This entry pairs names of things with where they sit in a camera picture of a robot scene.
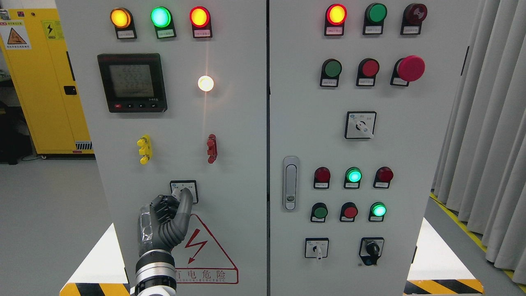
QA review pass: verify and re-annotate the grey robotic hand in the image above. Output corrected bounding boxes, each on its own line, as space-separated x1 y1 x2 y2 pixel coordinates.
138 188 193 256

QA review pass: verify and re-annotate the rotary light switch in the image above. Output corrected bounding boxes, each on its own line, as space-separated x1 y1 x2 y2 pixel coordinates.
169 180 199 204

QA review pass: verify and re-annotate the red electrical danger sticker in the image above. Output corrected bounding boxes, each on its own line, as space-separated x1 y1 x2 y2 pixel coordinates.
172 214 239 284

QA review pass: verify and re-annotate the yellow terminal connector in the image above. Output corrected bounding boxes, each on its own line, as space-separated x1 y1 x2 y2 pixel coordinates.
136 134 153 165

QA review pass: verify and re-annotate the red terminal connector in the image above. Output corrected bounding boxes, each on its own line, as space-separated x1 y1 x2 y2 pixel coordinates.
206 134 218 164

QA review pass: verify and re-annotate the black digital power meter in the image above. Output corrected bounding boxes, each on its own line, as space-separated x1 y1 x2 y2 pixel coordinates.
97 53 168 113

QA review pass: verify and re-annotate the small clear light bulb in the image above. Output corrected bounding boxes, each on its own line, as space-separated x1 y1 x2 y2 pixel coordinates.
197 75 215 92

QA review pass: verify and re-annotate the green push button lower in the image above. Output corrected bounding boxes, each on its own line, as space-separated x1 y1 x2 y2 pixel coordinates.
310 202 328 223

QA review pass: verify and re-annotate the dark red lamp middle left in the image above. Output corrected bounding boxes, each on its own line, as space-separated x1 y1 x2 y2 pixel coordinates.
313 167 331 190

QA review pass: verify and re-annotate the grey electrical control cabinet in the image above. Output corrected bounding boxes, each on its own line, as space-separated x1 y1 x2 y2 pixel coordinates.
55 0 480 296

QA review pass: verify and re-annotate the red push button lower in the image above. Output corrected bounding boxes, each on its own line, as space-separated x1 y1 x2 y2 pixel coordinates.
339 202 358 222

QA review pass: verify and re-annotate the red push button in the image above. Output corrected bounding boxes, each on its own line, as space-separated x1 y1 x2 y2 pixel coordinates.
339 202 358 222
355 58 380 87

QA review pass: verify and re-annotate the lit green lamp middle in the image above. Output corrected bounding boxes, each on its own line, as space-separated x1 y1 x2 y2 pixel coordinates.
343 167 362 190

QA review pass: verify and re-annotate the green indicator lamp top left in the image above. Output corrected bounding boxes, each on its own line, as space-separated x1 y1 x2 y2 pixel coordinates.
150 6 177 39

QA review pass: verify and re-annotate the amber indicator lamp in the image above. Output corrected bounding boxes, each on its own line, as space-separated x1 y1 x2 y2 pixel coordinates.
110 7 137 39

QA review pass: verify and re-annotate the red indicator lamp top left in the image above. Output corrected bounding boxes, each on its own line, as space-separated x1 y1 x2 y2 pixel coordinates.
189 6 213 39

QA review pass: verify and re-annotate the red indicator lamp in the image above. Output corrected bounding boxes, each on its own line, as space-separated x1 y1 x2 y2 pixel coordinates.
324 3 347 36
189 6 213 39

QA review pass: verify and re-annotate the lit green push button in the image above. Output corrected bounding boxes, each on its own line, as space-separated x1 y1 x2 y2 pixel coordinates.
368 202 387 222

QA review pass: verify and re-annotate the yellow safety storage cabinet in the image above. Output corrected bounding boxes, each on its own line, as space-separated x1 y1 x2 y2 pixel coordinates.
1 8 94 157

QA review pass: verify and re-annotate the dark red lamp middle right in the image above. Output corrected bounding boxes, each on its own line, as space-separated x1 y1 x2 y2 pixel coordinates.
373 166 394 189

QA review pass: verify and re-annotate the green push button upper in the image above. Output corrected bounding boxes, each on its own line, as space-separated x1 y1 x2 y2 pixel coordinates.
319 58 342 88

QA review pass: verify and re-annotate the red push button upper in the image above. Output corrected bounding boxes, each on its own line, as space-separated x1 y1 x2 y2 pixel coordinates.
355 58 380 87

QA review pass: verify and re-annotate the red indicator lamp top right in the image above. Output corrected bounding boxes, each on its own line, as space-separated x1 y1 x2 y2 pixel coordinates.
324 3 347 36

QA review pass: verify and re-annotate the red emergency stop button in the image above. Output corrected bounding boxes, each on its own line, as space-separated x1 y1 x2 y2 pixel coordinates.
390 55 426 87

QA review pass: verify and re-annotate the dark green indicator lamp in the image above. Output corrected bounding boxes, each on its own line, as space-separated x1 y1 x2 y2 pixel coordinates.
362 2 388 35

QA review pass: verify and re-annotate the grey curtain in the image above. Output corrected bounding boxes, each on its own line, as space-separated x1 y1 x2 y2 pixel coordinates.
433 0 526 285

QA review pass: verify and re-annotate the dark red buzzer lamp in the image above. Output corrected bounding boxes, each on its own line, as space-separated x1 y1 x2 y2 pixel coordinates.
400 2 428 35

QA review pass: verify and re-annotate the grey cabinet door handle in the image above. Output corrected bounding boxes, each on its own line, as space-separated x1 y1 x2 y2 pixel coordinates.
282 156 300 211

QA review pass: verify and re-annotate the lower right rotary switch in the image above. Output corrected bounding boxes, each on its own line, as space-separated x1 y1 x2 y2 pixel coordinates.
304 237 330 260

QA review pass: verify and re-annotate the black key selector switch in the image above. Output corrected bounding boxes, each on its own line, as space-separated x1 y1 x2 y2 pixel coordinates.
358 237 385 266

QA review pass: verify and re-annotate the upper right rotary switch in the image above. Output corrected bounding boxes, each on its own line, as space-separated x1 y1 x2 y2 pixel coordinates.
344 111 377 140

